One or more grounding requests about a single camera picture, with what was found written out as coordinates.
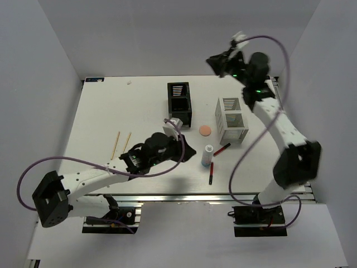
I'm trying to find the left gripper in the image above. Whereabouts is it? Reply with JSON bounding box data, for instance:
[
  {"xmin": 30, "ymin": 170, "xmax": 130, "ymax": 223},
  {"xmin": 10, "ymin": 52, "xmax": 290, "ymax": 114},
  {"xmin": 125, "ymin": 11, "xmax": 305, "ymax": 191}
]
[{"xmin": 149, "ymin": 132, "xmax": 196, "ymax": 166}]

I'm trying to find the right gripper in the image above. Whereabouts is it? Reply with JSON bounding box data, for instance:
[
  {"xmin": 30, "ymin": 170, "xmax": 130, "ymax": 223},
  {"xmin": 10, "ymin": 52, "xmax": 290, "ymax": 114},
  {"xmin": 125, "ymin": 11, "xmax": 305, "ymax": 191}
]
[{"xmin": 205, "ymin": 48, "xmax": 251, "ymax": 88}]

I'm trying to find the white lotion bottle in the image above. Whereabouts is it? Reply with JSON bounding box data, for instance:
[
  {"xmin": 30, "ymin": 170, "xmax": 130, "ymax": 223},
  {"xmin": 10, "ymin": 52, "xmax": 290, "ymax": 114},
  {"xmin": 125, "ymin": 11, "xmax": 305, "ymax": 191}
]
[{"xmin": 201, "ymin": 145, "xmax": 214, "ymax": 166}]

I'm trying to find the red lip gloss tube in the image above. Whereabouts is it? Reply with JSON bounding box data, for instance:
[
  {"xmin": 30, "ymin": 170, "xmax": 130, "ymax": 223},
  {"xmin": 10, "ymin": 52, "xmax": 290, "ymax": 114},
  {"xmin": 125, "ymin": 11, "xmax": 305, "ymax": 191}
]
[
  {"xmin": 213, "ymin": 143, "xmax": 231, "ymax": 157},
  {"xmin": 209, "ymin": 162, "xmax": 214, "ymax": 185}
]

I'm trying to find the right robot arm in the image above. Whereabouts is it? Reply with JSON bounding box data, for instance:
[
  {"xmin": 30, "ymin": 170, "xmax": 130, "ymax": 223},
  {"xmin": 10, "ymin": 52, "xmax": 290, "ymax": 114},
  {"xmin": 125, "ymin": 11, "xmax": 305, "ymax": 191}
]
[{"xmin": 206, "ymin": 51, "xmax": 321, "ymax": 223}]

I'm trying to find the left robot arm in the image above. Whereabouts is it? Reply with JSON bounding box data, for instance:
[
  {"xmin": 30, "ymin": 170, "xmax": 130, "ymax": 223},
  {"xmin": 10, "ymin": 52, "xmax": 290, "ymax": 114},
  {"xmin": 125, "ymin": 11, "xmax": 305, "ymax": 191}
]
[{"xmin": 32, "ymin": 132, "xmax": 196, "ymax": 228}]

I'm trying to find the right peach makeup sponge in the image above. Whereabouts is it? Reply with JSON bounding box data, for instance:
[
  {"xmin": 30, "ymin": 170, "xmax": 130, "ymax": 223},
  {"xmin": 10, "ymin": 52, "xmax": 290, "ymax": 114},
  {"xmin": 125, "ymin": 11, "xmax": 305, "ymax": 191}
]
[{"xmin": 199, "ymin": 125, "xmax": 211, "ymax": 137}]

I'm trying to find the black slotted organizer box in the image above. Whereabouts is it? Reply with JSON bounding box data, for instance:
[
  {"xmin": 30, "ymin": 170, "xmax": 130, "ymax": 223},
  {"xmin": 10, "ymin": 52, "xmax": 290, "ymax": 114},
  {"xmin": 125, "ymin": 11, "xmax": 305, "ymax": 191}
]
[{"xmin": 167, "ymin": 82, "xmax": 192, "ymax": 127}]

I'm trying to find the white slotted organizer box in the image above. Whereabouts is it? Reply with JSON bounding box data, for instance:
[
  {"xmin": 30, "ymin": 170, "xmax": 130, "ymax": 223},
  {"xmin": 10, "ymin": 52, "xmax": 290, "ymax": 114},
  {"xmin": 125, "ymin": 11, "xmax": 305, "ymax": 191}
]
[{"xmin": 215, "ymin": 97, "xmax": 249, "ymax": 145}]

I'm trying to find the right wooden stick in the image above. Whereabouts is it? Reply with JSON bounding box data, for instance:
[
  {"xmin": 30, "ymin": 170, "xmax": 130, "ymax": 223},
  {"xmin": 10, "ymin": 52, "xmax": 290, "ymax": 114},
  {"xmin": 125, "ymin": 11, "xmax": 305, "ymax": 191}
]
[{"xmin": 122, "ymin": 132, "xmax": 132, "ymax": 153}]

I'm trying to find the wooden stick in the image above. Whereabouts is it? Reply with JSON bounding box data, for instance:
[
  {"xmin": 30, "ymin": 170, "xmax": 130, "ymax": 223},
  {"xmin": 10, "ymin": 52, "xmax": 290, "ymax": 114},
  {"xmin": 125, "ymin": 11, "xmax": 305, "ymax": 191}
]
[
  {"xmin": 110, "ymin": 131, "xmax": 120, "ymax": 160},
  {"xmin": 122, "ymin": 132, "xmax": 132, "ymax": 153}
]

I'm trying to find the left wooden stick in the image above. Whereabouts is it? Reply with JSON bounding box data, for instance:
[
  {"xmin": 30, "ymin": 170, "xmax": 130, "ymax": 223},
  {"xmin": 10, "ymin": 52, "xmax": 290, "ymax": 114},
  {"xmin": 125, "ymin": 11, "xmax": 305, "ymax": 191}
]
[{"xmin": 110, "ymin": 131, "xmax": 120, "ymax": 160}]

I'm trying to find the left blue table sticker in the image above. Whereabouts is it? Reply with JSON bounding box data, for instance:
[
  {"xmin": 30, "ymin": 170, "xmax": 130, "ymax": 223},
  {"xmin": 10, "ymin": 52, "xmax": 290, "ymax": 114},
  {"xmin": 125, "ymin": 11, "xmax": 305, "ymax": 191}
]
[{"xmin": 85, "ymin": 77, "xmax": 104, "ymax": 83}]

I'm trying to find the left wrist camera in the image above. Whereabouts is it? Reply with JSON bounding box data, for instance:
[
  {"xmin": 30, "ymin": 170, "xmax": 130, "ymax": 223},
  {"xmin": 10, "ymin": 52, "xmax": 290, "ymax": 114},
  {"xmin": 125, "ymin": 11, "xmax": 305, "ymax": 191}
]
[{"xmin": 163, "ymin": 118, "xmax": 183, "ymax": 141}]

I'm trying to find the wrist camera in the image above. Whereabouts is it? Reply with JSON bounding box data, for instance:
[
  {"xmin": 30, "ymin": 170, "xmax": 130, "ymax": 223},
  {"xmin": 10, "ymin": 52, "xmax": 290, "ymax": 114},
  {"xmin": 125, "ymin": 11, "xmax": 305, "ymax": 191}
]
[
  {"xmin": 163, "ymin": 118, "xmax": 183, "ymax": 141},
  {"xmin": 230, "ymin": 31, "xmax": 249, "ymax": 50}
]

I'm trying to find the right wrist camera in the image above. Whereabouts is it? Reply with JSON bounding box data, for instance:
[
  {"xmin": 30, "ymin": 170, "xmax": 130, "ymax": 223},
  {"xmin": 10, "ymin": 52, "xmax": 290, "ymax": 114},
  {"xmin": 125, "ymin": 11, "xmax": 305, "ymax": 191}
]
[{"xmin": 230, "ymin": 31, "xmax": 249, "ymax": 50}]

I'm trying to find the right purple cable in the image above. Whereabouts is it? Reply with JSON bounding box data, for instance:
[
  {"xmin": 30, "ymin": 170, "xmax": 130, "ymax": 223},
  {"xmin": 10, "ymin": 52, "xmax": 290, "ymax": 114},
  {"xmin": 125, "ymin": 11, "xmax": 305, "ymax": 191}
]
[{"xmin": 228, "ymin": 35, "xmax": 302, "ymax": 229}]

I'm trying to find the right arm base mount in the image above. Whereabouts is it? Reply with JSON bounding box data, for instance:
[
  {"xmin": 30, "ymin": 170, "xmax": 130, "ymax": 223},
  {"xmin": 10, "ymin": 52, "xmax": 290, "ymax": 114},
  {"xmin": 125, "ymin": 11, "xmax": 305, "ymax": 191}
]
[{"xmin": 227, "ymin": 206, "xmax": 287, "ymax": 237}]

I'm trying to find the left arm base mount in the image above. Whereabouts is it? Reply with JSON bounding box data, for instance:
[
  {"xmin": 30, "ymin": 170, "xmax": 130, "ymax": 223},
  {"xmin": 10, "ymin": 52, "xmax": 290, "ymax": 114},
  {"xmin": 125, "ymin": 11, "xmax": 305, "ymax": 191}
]
[{"xmin": 82, "ymin": 194, "xmax": 138, "ymax": 235}]

